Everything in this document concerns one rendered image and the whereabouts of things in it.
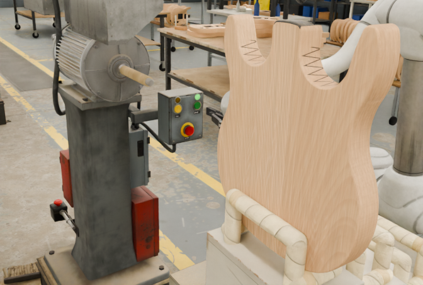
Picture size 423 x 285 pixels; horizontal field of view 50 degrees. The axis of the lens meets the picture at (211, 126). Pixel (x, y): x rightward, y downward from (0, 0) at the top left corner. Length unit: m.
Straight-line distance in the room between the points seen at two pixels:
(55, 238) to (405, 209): 2.10
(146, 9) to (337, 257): 0.88
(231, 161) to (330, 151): 0.26
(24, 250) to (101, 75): 1.58
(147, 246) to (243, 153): 1.38
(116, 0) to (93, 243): 1.12
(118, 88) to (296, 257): 1.07
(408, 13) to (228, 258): 0.89
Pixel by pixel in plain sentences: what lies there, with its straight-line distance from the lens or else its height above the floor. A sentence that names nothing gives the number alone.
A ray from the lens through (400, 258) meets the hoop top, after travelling 1.05.
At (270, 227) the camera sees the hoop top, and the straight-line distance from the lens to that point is 0.77.
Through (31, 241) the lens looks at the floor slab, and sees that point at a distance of 3.02.
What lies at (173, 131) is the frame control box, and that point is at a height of 0.98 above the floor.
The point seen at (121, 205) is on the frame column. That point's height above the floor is 0.61.
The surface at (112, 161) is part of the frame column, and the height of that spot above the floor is 0.83.
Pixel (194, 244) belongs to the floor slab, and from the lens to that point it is 2.85.
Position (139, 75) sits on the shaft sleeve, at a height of 1.26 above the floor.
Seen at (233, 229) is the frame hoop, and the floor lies 1.14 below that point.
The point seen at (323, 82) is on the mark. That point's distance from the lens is 0.69.
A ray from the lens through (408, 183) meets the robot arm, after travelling 1.58.
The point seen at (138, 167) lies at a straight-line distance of 2.02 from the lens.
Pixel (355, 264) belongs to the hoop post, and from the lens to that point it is 0.90.
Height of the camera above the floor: 1.61
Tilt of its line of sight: 20 degrees down
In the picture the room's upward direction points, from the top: 2 degrees clockwise
